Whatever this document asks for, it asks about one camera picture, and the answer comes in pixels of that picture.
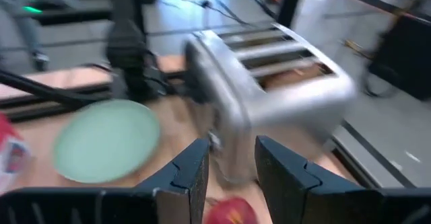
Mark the stainless steel toaster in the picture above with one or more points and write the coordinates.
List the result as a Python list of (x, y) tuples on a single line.
[(286, 106)]

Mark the pale green plate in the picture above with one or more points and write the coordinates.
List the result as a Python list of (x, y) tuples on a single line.
[(106, 141)]

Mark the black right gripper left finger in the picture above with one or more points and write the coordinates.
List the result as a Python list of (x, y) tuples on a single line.
[(101, 207)]

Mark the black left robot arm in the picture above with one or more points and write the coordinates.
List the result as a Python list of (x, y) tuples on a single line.
[(126, 49)]

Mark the red apple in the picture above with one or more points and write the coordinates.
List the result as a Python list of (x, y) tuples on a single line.
[(230, 212)]

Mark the red white cereal box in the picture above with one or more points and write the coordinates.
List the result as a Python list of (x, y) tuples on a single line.
[(13, 153)]

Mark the white paper towel roll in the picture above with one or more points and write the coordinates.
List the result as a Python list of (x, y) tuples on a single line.
[(316, 12)]

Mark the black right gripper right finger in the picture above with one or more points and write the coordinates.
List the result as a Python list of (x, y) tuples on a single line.
[(320, 200)]

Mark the brown toast slice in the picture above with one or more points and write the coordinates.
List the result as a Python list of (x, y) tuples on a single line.
[(293, 77)]

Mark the person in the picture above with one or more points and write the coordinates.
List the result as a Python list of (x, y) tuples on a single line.
[(27, 32)]

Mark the black cabinet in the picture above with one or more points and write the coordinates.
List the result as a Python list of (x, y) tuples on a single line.
[(404, 59)]

